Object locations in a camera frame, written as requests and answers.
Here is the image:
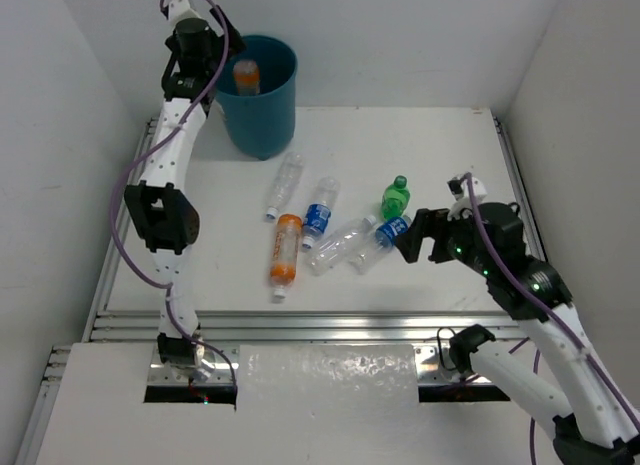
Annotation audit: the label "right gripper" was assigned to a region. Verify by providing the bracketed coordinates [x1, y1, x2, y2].
[391, 201, 492, 274]

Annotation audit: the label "orange bottle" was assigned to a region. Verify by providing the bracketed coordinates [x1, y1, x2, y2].
[269, 214, 302, 302]
[232, 59, 260, 96]

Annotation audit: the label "clear bottle white cap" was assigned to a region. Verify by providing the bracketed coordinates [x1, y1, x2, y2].
[306, 215, 379, 276]

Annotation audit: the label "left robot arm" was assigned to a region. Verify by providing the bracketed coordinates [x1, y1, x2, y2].
[124, 1, 245, 370]

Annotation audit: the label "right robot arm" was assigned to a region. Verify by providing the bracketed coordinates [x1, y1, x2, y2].
[396, 203, 639, 464]

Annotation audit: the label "teal plastic bin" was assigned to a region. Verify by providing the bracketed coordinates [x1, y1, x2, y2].
[215, 34, 298, 160]

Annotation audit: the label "green plastic bottle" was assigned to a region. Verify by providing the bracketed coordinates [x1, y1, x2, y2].
[380, 175, 410, 220]

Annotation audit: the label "clear bottle blue label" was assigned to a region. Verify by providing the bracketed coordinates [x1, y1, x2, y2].
[301, 176, 340, 250]

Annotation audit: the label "clear bottle blue cap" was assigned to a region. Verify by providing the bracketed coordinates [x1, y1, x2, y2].
[265, 152, 304, 221]

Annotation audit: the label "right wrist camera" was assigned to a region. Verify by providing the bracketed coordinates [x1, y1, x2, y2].
[447, 173, 487, 221]

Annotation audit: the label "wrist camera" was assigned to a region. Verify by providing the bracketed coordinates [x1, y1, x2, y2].
[447, 173, 487, 221]
[161, 0, 200, 26]

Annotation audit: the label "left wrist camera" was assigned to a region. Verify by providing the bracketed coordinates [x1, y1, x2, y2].
[161, 0, 200, 26]

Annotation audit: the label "aluminium front rail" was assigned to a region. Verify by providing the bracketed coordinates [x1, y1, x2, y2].
[82, 309, 521, 344]

